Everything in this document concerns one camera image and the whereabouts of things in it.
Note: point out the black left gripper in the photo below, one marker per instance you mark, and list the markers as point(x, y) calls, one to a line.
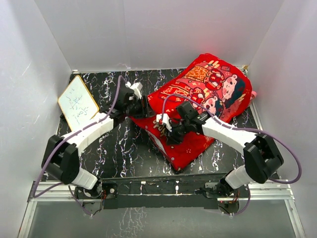
point(145, 109)

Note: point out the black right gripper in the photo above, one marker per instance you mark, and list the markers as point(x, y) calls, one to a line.
point(176, 140)

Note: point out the red patterned pillowcase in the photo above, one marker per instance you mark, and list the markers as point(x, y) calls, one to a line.
point(213, 85)

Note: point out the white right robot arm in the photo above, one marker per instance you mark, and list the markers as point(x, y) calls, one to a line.
point(261, 155)

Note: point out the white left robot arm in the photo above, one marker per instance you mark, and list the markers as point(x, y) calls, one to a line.
point(61, 159)

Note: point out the pink marker pen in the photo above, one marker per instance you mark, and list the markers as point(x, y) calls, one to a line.
point(253, 95)

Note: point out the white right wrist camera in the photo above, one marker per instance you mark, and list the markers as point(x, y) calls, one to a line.
point(163, 119)

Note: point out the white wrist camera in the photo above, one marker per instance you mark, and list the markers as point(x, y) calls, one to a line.
point(163, 119)
point(136, 87)

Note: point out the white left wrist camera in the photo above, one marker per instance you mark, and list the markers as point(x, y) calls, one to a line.
point(136, 87)

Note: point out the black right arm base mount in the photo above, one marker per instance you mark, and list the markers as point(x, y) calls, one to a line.
point(218, 190)

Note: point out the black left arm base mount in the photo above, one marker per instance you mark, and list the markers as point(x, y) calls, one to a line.
point(109, 191)

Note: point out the aluminium frame rail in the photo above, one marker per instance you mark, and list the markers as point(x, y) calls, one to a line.
point(174, 191)

